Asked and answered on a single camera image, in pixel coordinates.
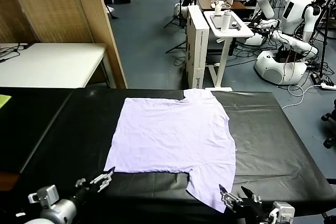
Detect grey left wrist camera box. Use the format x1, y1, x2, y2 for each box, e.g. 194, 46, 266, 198
27, 185, 60, 204

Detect tall white cardboard box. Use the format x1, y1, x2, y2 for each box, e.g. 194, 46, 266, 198
185, 5, 210, 90

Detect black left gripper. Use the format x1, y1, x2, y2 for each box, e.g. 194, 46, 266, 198
70, 166, 116, 207

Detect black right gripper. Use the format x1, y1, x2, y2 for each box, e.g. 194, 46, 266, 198
218, 183, 271, 224

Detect small white round robot base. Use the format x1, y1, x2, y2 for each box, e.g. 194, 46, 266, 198
174, 3, 188, 17

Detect yellow-green paper sheet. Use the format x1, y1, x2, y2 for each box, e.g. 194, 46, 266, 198
0, 94, 13, 109

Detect white humanoid robot dark joints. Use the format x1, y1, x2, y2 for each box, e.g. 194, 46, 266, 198
253, 0, 322, 86

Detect black table cover sheet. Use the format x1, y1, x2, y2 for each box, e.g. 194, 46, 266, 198
19, 87, 336, 224

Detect black cables with adapter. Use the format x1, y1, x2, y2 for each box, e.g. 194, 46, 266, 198
0, 42, 29, 63

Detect white cylindrical bottle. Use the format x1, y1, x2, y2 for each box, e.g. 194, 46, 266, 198
221, 9, 233, 33

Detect grey tablet computer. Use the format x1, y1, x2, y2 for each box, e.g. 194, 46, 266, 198
209, 14, 226, 29

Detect black heavy tripod stand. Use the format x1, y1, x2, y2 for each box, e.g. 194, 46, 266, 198
311, 0, 333, 83

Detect glossy black side table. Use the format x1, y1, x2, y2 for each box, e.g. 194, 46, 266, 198
0, 87, 76, 174

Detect thin black tripod stand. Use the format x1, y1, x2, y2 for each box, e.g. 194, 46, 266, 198
164, 0, 186, 29

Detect white floor cable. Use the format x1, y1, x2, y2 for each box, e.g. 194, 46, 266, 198
280, 83, 323, 109

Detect white rectangular table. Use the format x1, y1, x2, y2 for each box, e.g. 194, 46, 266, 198
0, 42, 116, 90

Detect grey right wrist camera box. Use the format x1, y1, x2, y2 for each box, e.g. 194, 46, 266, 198
268, 201, 295, 221

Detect white rolling side table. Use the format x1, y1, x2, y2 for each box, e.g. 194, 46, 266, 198
203, 10, 255, 92

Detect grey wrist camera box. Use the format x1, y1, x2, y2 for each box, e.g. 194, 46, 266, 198
27, 185, 60, 204
268, 201, 295, 221

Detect white gadget with cables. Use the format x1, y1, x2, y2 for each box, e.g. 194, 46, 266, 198
211, 0, 232, 15

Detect lavender printed t-shirt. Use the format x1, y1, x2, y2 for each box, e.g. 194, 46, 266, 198
103, 88, 237, 214

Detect black office chair base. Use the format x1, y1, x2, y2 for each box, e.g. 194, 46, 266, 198
320, 112, 336, 149

